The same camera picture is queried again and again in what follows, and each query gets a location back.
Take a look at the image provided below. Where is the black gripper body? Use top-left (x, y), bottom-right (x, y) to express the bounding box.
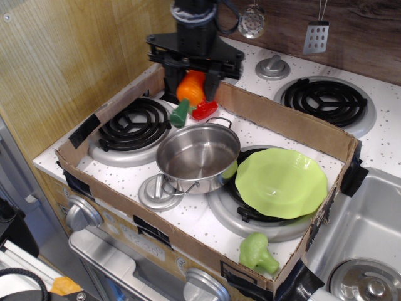
top-left (146, 18), bottom-right (244, 79)

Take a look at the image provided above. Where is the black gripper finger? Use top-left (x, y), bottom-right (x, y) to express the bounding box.
top-left (164, 61), bottom-right (186, 102)
top-left (204, 67), bottom-right (224, 102)

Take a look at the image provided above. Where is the orange toy carrot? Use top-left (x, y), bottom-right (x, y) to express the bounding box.
top-left (170, 70), bottom-right (206, 128)

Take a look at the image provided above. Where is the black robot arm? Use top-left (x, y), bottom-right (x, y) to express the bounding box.
top-left (146, 1), bottom-right (244, 102)

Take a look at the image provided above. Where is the green plastic plate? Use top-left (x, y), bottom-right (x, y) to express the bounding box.
top-left (235, 148), bottom-right (328, 219)

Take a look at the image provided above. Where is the back left black burner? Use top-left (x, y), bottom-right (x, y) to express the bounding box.
top-left (222, 77), bottom-right (240, 85)

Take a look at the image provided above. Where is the black burner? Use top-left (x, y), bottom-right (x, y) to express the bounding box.
top-left (222, 77), bottom-right (240, 85)
top-left (88, 97), bottom-right (176, 168)
top-left (273, 76), bottom-right (377, 138)
top-left (206, 145), bottom-right (314, 243)

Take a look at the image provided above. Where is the red toy strawberry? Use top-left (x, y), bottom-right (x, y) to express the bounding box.
top-left (189, 101), bottom-right (218, 120)

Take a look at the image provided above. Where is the hanging metal strainer ladle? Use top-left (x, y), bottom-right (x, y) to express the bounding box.
top-left (237, 0), bottom-right (268, 40)

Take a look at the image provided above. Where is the front left black burner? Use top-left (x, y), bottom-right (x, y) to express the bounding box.
top-left (88, 97), bottom-right (176, 168)

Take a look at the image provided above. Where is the silver stovetop knob back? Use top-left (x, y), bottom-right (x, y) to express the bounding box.
top-left (255, 55), bottom-right (291, 80)

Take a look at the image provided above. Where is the silver stovetop knob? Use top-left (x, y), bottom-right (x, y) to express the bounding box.
top-left (138, 174), bottom-right (184, 212)
top-left (255, 55), bottom-right (291, 80)

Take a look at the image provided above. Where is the stainless steel pot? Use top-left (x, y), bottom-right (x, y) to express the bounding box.
top-left (156, 122), bottom-right (241, 196)

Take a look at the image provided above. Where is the hanging metal spatula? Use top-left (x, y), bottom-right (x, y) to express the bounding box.
top-left (303, 1), bottom-right (330, 55)

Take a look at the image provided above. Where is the back right black burner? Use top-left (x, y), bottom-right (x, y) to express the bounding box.
top-left (273, 76), bottom-right (377, 138)

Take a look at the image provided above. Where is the silver stovetop knob front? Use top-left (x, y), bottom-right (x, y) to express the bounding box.
top-left (138, 174), bottom-right (184, 212)

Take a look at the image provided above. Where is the front right black burner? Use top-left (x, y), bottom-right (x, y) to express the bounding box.
top-left (206, 145), bottom-right (314, 243)

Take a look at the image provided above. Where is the cardboard fence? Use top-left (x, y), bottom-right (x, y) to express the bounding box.
top-left (56, 66), bottom-right (362, 300)

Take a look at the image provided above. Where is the left silver oven knob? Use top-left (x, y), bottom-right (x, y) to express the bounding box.
top-left (66, 195), bottom-right (103, 231)

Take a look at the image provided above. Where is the silver oven knob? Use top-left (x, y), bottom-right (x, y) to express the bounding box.
top-left (66, 195), bottom-right (103, 231)
top-left (183, 268), bottom-right (231, 301)

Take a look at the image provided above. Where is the green toy broccoli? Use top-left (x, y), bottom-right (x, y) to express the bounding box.
top-left (239, 232), bottom-right (279, 274)

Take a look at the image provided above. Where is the right silver oven knob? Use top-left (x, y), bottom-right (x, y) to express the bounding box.
top-left (183, 268), bottom-right (231, 301)

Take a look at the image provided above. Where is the stainless steel sink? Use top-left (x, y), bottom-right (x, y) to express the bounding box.
top-left (306, 169), bottom-right (400, 300)

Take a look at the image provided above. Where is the orange cloth piece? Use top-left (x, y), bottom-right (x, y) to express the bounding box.
top-left (50, 277), bottom-right (82, 296)

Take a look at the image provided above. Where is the silver sink drain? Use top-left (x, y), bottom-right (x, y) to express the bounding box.
top-left (327, 258), bottom-right (400, 300)

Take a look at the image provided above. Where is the silver oven door handle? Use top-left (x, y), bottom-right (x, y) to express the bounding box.
top-left (69, 230), bottom-right (178, 300)

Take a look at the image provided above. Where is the black cable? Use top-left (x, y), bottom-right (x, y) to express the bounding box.
top-left (0, 268), bottom-right (49, 301)

